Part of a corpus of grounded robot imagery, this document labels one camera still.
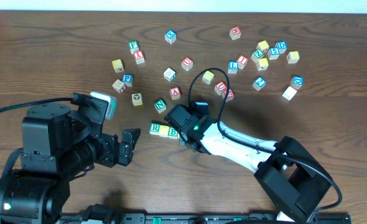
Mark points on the green N block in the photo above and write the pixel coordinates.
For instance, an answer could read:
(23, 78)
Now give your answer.
(160, 105)

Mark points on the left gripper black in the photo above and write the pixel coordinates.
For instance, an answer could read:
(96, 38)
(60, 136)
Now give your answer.
(112, 150)

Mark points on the blue X block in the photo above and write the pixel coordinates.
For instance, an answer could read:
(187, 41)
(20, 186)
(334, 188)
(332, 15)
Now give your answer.
(170, 36)

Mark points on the red U block lower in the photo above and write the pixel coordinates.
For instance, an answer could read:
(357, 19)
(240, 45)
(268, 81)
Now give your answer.
(220, 87)

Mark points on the blue 5 block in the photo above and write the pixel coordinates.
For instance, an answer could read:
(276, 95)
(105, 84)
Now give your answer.
(273, 53)

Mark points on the yellow 8 block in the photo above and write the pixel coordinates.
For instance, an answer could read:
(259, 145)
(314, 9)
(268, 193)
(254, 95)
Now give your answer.
(293, 57)

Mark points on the red block top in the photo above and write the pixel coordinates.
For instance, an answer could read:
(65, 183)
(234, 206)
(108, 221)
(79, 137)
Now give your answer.
(235, 33)

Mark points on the blue d block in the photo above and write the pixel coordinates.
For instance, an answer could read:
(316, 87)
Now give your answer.
(281, 46)
(296, 82)

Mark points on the yellow block O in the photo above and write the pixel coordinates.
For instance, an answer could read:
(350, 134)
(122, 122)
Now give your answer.
(164, 131)

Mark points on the blue 2 block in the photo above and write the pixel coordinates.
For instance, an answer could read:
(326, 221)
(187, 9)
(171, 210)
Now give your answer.
(259, 83)

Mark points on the yellow picture block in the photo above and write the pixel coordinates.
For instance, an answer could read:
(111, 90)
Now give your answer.
(137, 99)

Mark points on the red A block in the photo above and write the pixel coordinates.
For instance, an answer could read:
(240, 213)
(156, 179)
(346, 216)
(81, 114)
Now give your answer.
(175, 93)

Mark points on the red I block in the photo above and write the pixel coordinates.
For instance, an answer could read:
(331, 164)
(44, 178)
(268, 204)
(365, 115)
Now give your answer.
(242, 61)

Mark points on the yellow block by Z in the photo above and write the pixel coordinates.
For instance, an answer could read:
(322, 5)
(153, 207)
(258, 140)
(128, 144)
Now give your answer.
(262, 64)

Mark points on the white grey picture block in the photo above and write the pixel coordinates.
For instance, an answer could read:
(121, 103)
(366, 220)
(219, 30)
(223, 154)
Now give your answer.
(170, 74)

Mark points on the blue D block right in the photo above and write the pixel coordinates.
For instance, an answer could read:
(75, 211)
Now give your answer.
(296, 82)

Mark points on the green B block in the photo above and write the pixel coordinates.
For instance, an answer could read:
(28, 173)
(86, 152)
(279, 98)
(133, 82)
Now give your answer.
(173, 134)

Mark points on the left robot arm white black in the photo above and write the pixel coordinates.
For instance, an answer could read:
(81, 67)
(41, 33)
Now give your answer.
(59, 146)

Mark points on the red U block upper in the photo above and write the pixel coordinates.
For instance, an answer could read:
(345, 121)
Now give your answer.
(187, 63)

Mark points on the yellow block centre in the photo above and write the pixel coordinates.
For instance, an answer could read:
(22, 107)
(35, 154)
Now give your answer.
(208, 77)

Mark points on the blue D block upper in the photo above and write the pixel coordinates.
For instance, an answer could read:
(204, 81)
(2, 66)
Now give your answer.
(281, 46)

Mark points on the green F block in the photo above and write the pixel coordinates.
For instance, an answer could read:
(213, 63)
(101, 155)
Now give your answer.
(133, 46)

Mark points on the yellow block far left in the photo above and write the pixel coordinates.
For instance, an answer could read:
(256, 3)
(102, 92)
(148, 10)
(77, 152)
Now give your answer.
(118, 65)

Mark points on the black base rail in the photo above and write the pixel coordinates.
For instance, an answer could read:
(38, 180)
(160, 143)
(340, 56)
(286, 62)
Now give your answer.
(140, 218)

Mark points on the blue P block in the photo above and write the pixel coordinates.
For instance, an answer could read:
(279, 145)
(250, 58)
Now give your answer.
(127, 79)

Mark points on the green R block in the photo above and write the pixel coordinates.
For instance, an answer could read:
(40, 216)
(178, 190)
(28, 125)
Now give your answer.
(154, 129)

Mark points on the red u block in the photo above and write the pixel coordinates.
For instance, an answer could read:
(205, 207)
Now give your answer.
(220, 87)
(187, 63)

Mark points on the yellow block upper right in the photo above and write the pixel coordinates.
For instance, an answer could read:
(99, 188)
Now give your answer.
(263, 46)

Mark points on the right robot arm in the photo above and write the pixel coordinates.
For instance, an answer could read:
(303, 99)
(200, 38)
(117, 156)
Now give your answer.
(292, 178)

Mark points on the blue L block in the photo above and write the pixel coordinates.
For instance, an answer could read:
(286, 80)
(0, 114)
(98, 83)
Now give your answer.
(233, 67)

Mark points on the beige red block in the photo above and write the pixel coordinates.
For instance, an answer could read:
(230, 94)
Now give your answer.
(119, 86)

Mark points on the white blank block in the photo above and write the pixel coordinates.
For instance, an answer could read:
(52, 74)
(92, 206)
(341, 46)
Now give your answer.
(289, 93)

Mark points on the green Z block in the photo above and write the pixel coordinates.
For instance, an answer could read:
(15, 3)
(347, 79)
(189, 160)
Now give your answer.
(256, 55)

